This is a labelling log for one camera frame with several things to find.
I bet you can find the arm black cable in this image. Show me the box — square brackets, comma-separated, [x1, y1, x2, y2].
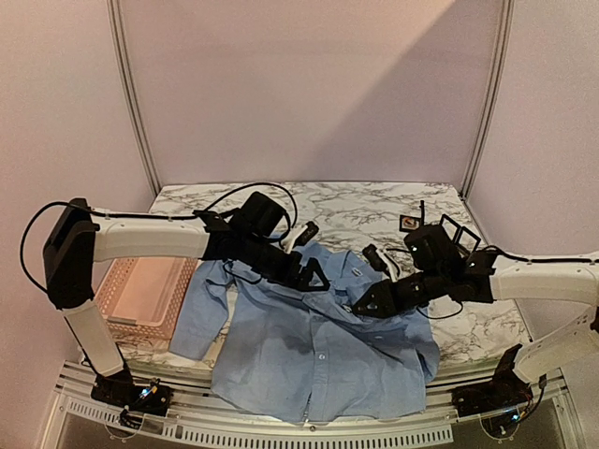
[18, 181, 300, 296]
[387, 245, 599, 319]

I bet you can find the pink plastic basket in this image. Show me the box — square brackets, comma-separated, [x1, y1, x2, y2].
[95, 257, 198, 340]

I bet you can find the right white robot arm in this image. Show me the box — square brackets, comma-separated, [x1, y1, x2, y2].
[352, 224, 598, 408]

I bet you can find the orange portrait round brooch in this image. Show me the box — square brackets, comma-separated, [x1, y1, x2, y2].
[402, 217, 419, 230]

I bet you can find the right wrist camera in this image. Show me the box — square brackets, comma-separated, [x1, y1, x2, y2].
[362, 244, 401, 282]

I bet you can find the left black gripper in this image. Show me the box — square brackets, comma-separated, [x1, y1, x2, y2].
[240, 233, 331, 293]

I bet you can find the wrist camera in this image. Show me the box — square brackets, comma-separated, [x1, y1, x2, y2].
[362, 244, 401, 282]
[280, 221, 319, 253]

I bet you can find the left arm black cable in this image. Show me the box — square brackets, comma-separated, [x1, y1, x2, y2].
[18, 181, 300, 296]

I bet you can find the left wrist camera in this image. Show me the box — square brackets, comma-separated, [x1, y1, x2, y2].
[280, 221, 319, 253]

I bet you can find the aluminium corner post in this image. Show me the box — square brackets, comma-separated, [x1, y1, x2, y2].
[459, 0, 515, 202]
[107, 0, 162, 197]

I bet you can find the upright black frame box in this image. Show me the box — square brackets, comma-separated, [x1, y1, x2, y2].
[399, 200, 426, 233]

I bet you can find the blue button-up shirt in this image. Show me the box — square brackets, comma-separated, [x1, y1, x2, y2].
[169, 242, 440, 423]

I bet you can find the aluminium front rail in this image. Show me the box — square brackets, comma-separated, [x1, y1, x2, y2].
[53, 359, 570, 445]

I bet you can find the right aluminium corner post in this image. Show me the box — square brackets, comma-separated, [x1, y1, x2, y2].
[459, 0, 515, 202]

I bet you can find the left aluminium corner post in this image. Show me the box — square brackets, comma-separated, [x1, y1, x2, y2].
[107, 0, 162, 197]

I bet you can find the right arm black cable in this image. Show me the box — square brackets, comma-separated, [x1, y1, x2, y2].
[387, 245, 599, 319]

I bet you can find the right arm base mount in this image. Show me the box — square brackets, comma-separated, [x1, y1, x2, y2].
[451, 372, 548, 439]

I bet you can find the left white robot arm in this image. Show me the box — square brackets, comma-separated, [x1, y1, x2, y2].
[42, 192, 329, 406]

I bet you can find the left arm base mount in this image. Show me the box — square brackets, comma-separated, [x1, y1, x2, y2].
[91, 369, 173, 430]

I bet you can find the open black frame box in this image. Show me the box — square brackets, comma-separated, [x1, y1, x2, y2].
[439, 214, 482, 256]

